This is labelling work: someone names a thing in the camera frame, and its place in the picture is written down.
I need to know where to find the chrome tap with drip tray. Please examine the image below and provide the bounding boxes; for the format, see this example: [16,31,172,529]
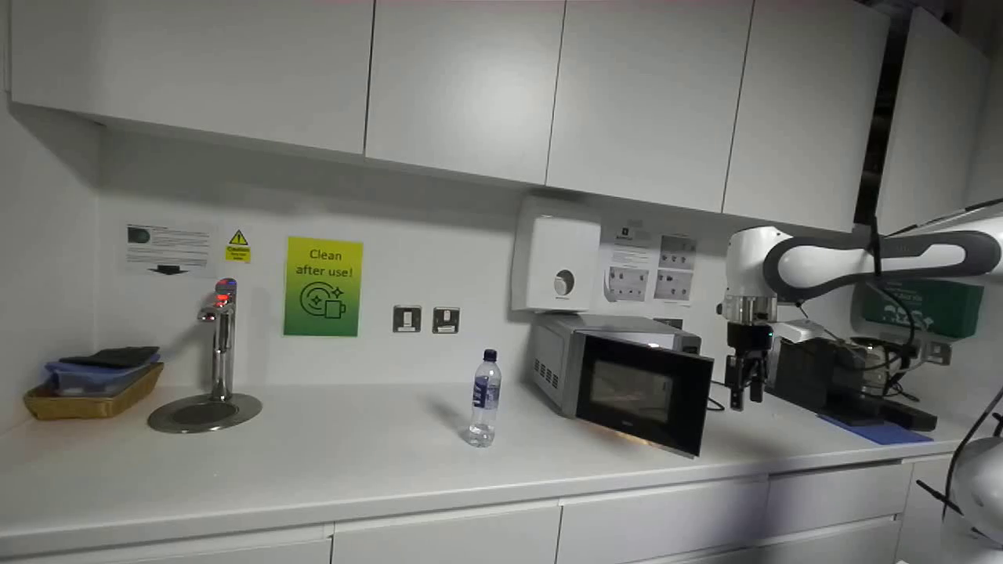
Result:
[147,279,263,437]

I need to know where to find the yellow warning sticker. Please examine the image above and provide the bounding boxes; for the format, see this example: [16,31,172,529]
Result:
[223,228,253,263]

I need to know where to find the printed instruction sheets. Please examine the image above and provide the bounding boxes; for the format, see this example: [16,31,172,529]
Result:
[603,223,697,305]

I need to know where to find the white lower cabinets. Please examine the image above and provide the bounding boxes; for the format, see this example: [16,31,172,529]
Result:
[4,461,975,564]

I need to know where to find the clear plastic water bottle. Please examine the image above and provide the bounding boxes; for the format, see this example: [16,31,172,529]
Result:
[465,349,503,448]

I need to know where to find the green first aid box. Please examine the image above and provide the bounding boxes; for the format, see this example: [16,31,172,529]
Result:
[856,279,985,338]

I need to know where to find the white upper cabinets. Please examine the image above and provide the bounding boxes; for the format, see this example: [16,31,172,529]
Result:
[8,0,986,228]

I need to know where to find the wall socket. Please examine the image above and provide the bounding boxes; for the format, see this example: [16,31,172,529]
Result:
[434,306,460,337]
[392,306,419,337]

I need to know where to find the green yellow cleaning poster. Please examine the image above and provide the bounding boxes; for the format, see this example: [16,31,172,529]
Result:
[281,237,363,338]

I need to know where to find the white notice label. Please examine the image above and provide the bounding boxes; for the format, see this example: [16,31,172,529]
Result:
[126,227,214,272]

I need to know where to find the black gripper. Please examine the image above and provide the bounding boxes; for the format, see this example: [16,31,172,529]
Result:
[721,294,775,410]

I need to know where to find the right wall socket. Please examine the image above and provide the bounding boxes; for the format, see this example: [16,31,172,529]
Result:
[434,306,460,337]

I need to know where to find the silver microwave body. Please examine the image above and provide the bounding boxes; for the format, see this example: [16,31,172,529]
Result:
[527,314,701,421]

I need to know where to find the wicker basket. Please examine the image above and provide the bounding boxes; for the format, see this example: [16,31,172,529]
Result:
[24,364,162,421]

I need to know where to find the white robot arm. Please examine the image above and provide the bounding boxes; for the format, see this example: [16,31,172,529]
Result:
[717,204,1003,550]

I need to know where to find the black microwave door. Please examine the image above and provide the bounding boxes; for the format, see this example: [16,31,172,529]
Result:
[575,338,713,454]

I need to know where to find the left wall socket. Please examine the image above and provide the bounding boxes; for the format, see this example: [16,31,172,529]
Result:
[392,306,419,337]

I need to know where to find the white cabinets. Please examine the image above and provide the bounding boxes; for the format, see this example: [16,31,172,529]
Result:
[4,461,975,564]
[8,0,986,228]

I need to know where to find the blue mat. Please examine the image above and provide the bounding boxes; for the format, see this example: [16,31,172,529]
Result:
[821,416,930,445]

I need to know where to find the white paper towel dispenser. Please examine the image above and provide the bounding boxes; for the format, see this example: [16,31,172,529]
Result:
[510,214,603,310]

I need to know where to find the black coffee machine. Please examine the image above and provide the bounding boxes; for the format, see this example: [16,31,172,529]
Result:
[768,337,936,433]

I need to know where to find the blue folded cloth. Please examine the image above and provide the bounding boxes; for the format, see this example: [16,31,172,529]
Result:
[46,349,160,393]

